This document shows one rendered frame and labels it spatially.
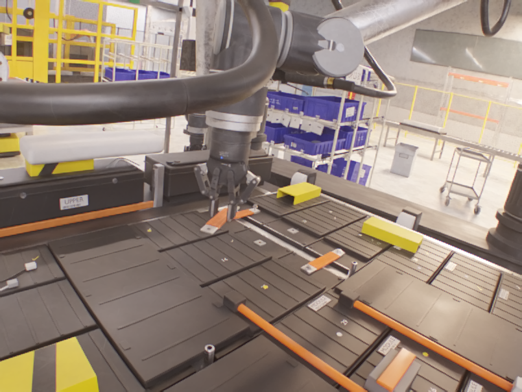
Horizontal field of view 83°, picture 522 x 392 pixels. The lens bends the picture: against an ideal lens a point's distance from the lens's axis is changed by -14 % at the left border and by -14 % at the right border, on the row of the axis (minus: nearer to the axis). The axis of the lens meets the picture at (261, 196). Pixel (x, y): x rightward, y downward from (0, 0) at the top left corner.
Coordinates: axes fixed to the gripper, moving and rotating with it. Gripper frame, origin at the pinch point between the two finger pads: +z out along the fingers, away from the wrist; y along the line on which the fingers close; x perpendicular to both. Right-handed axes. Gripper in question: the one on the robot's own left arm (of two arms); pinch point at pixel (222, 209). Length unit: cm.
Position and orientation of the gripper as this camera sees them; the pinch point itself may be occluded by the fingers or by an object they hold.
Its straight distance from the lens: 68.2
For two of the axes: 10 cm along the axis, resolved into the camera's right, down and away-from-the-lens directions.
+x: 2.7, -2.8, 9.2
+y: 9.5, 2.2, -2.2
